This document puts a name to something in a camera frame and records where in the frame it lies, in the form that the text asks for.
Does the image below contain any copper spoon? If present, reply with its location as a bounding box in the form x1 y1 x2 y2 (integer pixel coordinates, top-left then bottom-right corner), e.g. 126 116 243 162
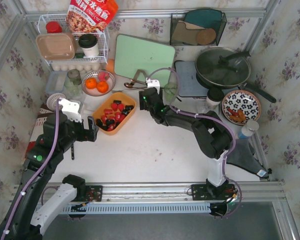
123 82 147 89

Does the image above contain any orange right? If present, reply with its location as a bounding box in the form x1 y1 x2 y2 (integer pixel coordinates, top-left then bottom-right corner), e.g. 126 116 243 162
96 81 109 94

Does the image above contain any grey induction cooker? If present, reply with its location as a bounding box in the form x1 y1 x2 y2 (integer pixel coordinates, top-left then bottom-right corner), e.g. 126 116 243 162
174 60 208 98

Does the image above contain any grey blue cloth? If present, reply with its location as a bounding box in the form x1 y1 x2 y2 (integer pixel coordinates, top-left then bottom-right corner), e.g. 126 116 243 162
226 138 269 179

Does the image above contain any black capsule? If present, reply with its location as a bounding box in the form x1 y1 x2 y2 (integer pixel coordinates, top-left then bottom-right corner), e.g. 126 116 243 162
113 100 122 105
100 125 109 131
96 118 103 127
105 119 116 126
121 109 129 116

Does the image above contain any fruit bowl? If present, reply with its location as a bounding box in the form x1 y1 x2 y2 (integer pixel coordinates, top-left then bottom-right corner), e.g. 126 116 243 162
81 70 116 97

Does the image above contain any orange left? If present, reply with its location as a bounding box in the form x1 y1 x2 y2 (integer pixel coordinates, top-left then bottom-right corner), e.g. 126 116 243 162
85 77 98 90

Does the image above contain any clear storage box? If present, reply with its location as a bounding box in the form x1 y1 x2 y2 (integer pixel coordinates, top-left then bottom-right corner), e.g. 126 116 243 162
45 71 67 95

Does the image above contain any peach in bowl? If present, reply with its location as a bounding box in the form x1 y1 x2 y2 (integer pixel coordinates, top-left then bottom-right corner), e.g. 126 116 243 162
97 70 110 82

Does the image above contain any orange sponge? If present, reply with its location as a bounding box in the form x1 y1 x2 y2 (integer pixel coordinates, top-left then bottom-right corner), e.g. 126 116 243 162
105 59 115 74

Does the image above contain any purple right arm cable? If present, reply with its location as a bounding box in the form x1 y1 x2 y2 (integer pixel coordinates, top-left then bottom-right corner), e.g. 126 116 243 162
147 67 242 220

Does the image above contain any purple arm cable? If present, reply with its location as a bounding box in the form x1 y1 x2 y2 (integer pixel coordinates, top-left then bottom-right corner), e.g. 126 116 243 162
147 67 242 220
0 98 62 240

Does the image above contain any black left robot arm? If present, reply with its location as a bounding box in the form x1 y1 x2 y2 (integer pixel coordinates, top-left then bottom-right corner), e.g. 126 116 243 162
0 111 99 240

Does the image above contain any striped cloth mat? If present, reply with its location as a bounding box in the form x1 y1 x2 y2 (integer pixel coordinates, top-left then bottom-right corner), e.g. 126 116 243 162
23 104 54 167

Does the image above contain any red capsule pair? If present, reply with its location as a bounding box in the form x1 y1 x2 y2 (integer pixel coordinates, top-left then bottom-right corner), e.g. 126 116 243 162
107 124 116 132
103 108 114 115

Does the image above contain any green cutting board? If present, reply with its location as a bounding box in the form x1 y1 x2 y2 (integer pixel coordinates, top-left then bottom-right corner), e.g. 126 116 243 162
114 34 176 87

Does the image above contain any grey glass jar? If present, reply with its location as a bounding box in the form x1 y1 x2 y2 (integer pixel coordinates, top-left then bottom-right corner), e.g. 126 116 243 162
64 69 82 97

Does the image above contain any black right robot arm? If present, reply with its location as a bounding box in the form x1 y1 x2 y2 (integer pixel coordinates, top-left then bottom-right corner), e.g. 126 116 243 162
139 88 234 200

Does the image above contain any black capsule numbered four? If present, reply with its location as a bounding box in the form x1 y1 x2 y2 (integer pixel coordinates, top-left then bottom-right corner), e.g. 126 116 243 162
125 105 135 111

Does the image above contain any clear plastic cup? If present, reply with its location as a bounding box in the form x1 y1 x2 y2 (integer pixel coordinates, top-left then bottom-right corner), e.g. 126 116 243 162
196 101 211 114

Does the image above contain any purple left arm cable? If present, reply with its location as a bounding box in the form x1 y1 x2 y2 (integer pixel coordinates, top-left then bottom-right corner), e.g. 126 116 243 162
0 98 62 240

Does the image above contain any black handled fork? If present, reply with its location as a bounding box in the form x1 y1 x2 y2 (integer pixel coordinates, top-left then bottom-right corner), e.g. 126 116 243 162
70 144 75 161

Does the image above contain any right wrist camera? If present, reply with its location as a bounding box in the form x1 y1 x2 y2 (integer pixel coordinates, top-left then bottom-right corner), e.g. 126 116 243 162
145 77 161 94

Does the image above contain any green glass cup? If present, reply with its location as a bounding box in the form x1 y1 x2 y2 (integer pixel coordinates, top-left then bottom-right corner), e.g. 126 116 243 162
163 82 178 103

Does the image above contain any orange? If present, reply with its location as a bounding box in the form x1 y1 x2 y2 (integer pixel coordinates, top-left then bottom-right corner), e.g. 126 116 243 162
85 77 98 90
96 81 109 94

